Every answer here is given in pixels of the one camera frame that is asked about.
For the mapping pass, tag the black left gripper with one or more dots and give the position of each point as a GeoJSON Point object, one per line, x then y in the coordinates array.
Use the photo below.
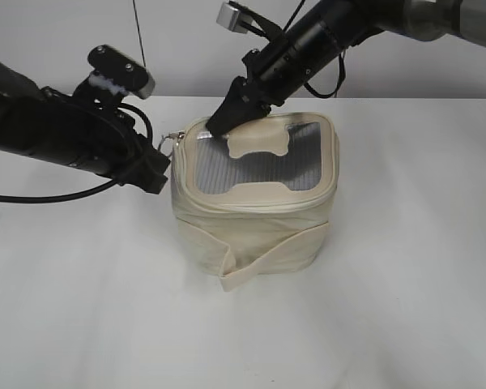
{"type": "Point", "coordinates": [93, 130]}

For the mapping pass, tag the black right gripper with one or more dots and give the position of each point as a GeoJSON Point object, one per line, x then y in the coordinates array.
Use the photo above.
{"type": "Point", "coordinates": [289, 61]}

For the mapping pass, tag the silver ring zipper pull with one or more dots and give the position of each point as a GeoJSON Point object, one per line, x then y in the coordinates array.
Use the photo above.
{"type": "Point", "coordinates": [169, 142]}

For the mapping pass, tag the cream fabric zipper bag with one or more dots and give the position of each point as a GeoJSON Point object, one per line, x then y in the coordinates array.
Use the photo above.
{"type": "Point", "coordinates": [257, 200]}

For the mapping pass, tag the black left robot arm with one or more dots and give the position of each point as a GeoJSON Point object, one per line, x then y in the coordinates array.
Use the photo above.
{"type": "Point", "coordinates": [21, 106]}

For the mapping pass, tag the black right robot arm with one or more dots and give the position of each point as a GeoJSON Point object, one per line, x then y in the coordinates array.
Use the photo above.
{"type": "Point", "coordinates": [418, 20]}

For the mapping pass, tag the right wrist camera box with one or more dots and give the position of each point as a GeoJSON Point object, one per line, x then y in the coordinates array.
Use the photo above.
{"type": "Point", "coordinates": [238, 18]}

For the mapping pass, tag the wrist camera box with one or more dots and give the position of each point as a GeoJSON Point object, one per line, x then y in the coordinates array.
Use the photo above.
{"type": "Point", "coordinates": [117, 73]}
{"type": "Point", "coordinates": [238, 18]}

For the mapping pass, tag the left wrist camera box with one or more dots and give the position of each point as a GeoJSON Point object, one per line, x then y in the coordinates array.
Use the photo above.
{"type": "Point", "coordinates": [117, 73]}

